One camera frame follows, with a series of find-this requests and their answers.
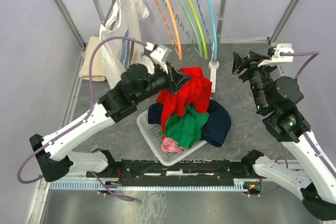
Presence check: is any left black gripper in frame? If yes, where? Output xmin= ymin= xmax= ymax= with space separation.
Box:
xmin=134 ymin=60 xmax=192 ymax=104

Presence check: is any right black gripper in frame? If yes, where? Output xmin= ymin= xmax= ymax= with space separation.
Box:
xmin=230 ymin=50 xmax=278 ymax=112

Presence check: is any red t shirt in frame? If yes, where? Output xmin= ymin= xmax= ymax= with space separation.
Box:
xmin=156 ymin=67 xmax=212 ymax=134

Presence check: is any orange hanger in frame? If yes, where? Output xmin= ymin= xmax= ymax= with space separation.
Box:
xmin=153 ymin=0 xmax=183 ymax=60

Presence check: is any teal blue hanger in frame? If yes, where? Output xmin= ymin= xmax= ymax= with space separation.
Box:
xmin=196 ymin=0 xmax=218 ymax=60

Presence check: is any mint green hanger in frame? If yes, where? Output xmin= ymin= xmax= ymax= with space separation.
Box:
xmin=156 ymin=0 xmax=204 ymax=57

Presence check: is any green t shirt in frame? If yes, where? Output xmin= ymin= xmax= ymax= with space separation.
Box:
xmin=161 ymin=105 xmax=209 ymax=149

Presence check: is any navy blue t shirt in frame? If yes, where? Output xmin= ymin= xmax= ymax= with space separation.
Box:
xmin=148 ymin=100 xmax=232 ymax=147

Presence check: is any pink t shirt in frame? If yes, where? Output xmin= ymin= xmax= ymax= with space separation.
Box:
xmin=161 ymin=137 xmax=189 ymax=154

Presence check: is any white t shirt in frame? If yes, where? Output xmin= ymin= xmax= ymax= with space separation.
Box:
xmin=99 ymin=0 xmax=154 ymax=88

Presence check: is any yellow green hanger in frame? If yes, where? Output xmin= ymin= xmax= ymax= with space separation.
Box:
xmin=175 ymin=0 xmax=208 ymax=59

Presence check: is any grey hanger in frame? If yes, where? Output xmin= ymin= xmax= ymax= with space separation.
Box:
xmin=102 ymin=0 xmax=116 ymax=26

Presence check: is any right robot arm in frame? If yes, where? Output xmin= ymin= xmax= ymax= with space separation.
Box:
xmin=232 ymin=48 xmax=335 ymax=221

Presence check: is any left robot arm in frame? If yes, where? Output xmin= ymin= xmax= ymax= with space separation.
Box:
xmin=29 ymin=64 xmax=191 ymax=182

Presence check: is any white plastic basket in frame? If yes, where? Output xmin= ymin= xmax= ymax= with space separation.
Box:
xmin=137 ymin=110 xmax=206 ymax=166

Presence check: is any folded beige cloth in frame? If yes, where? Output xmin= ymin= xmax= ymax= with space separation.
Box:
xmin=79 ymin=36 xmax=106 ymax=82

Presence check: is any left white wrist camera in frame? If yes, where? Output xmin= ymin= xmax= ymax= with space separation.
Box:
xmin=144 ymin=42 xmax=172 ymax=73

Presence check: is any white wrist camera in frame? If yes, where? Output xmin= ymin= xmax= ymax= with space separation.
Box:
xmin=144 ymin=42 xmax=172 ymax=73
xmin=258 ymin=43 xmax=294 ymax=67

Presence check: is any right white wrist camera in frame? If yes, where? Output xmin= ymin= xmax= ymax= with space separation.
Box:
xmin=258 ymin=43 xmax=294 ymax=67

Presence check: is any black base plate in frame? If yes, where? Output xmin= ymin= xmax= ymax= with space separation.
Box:
xmin=97 ymin=159 xmax=260 ymax=186

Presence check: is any light blue cable duct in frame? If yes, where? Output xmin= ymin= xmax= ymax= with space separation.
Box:
xmin=49 ymin=179 xmax=248 ymax=193

